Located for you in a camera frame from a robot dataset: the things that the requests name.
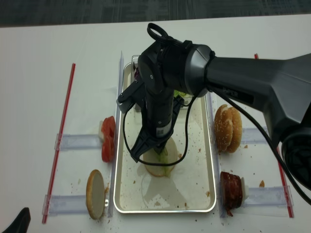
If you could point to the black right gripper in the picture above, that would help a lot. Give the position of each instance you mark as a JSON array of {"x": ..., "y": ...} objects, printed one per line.
[{"x": 159, "y": 116}]

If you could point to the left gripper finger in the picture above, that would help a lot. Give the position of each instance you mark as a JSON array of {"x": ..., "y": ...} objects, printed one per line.
[{"x": 21, "y": 223}]

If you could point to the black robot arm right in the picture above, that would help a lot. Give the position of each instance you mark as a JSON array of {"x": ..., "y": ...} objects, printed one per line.
[{"x": 280, "y": 89}]

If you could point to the lower tomato slice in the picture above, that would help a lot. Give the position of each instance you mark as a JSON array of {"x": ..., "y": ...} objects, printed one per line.
[{"x": 108, "y": 149}]

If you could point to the tomato slice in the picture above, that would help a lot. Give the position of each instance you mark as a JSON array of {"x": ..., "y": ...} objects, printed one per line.
[
  {"x": 108, "y": 127},
  {"x": 108, "y": 149}
]

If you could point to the upper tomato slice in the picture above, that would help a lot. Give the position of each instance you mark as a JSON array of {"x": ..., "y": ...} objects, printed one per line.
[{"x": 108, "y": 127}]

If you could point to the white pusher block tomato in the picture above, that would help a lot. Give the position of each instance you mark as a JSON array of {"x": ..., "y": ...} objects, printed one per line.
[{"x": 100, "y": 133}]

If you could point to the dark meat patty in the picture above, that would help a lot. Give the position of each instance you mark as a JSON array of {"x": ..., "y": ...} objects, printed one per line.
[{"x": 231, "y": 187}]

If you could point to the bread crumb piece right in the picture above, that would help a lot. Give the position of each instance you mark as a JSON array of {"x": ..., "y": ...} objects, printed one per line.
[{"x": 262, "y": 184}]

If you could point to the bottom bun slice on tray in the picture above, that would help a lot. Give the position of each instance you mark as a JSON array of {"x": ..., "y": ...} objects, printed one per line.
[{"x": 168, "y": 155}]

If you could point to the metal baking tray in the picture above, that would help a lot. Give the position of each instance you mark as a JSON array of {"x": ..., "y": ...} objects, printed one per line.
[{"x": 191, "y": 186}]

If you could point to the clear long divider left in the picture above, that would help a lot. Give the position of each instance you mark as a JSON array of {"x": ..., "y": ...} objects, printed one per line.
[{"x": 116, "y": 140}]

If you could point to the clear long divider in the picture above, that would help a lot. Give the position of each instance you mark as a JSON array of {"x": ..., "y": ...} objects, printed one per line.
[
  {"x": 116, "y": 140},
  {"x": 217, "y": 169}
]

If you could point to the sesame bun front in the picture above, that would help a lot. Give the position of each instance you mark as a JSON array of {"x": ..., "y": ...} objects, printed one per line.
[{"x": 223, "y": 127}]

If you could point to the sesame bun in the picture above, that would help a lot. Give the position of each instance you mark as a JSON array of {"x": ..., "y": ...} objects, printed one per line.
[
  {"x": 237, "y": 130},
  {"x": 223, "y": 127}
]

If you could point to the clear long divider right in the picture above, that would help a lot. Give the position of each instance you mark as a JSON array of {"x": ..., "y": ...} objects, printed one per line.
[{"x": 217, "y": 169}]

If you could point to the standing bun half left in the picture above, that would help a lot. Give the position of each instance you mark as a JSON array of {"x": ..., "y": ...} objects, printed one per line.
[{"x": 95, "y": 195}]

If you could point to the purple cabbage leaves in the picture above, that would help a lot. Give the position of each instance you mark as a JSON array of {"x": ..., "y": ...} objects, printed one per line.
[{"x": 136, "y": 70}]

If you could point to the sesame bun back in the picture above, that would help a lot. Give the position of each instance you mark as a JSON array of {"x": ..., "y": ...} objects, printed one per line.
[{"x": 237, "y": 130}]

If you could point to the white pusher block patty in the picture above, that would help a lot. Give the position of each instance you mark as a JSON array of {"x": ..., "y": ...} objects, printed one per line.
[{"x": 245, "y": 190}]

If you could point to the clear rail left lower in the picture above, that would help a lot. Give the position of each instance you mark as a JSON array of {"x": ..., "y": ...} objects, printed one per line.
[{"x": 64, "y": 205}]

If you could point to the clear rail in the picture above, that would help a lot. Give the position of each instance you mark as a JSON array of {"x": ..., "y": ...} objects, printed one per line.
[
  {"x": 265, "y": 196},
  {"x": 77, "y": 142},
  {"x": 64, "y": 205},
  {"x": 252, "y": 136}
]

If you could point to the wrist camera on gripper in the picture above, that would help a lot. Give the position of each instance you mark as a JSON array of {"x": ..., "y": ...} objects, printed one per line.
[{"x": 134, "y": 94}]

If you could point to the clear rail right upper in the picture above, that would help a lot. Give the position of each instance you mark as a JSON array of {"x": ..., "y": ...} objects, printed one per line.
[{"x": 252, "y": 136}]

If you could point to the clear rail left upper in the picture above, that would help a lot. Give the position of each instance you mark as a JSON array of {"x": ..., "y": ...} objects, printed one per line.
[{"x": 77, "y": 142}]

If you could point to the left red rail strip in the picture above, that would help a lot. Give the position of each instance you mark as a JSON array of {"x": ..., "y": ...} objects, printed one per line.
[{"x": 56, "y": 154}]

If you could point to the red rail strip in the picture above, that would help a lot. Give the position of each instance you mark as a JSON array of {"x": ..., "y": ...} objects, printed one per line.
[
  {"x": 56, "y": 154},
  {"x": 270, "y": 210}
]

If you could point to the clear rail right lower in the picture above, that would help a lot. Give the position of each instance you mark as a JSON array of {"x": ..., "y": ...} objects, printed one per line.
[{"x": 265, "y": 196}]

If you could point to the right red rail strip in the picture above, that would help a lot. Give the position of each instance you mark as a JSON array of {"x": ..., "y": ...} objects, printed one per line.
[{"x": 270, "y": 210}]

